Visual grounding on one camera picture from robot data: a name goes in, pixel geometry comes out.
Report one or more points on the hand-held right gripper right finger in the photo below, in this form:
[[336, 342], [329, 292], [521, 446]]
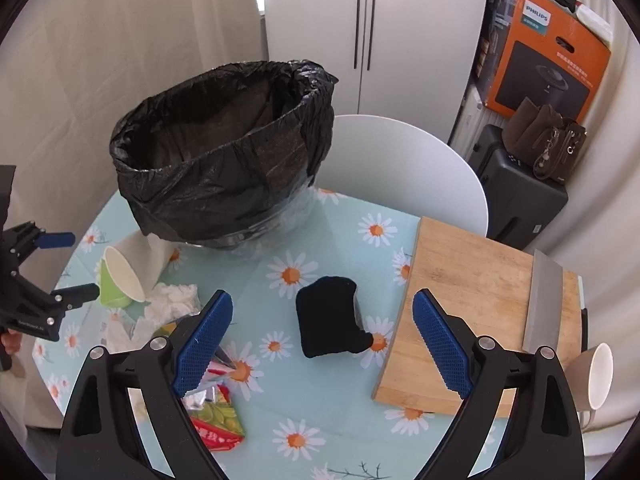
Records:
[[442, 345]]

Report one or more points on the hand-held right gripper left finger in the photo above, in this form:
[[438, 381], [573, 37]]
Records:
[[205, 345]]

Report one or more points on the brown suede bag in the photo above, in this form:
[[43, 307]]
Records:
[[530, 130]]

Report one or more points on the black cloth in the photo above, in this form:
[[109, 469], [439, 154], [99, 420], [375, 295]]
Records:
[[330, 320]]

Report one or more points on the steel cleaver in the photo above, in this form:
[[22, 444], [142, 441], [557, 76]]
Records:
[[545, 300]]

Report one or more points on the white mug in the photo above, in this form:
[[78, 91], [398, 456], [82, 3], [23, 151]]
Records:
[[597, 375]]

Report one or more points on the green paper cup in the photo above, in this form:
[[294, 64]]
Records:
[[112, 290]]

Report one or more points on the white cabinet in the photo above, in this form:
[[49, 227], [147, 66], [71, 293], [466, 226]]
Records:
[[415, 35]]

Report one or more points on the wooden cutting board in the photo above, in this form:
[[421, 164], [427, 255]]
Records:
[[465, 275]]

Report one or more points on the clear plastic trash bin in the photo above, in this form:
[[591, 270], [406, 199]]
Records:
[[280, 232]]

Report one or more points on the black suitcase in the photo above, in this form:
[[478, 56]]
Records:
[[520, 200]]

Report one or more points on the beige curtain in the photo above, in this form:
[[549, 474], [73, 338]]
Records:
[[125, 35]]

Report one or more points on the white plate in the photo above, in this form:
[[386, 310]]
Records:
[[400, 170]]

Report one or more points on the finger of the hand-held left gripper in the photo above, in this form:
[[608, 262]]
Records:
[[75, 293], [55, 239]]

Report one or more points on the person's left hand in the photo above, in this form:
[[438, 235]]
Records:
[[10, 344]]

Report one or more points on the black trash bag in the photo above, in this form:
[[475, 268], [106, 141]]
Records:
[[220, 195]]

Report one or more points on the red green snack wrapper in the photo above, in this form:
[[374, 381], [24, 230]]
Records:
[[220, 420]]

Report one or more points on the orange cardboard box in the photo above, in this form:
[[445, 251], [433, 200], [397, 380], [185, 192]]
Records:
[[550, 60]]

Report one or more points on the daisy print tablecloth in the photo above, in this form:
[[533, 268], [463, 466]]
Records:
[[325, 240]]

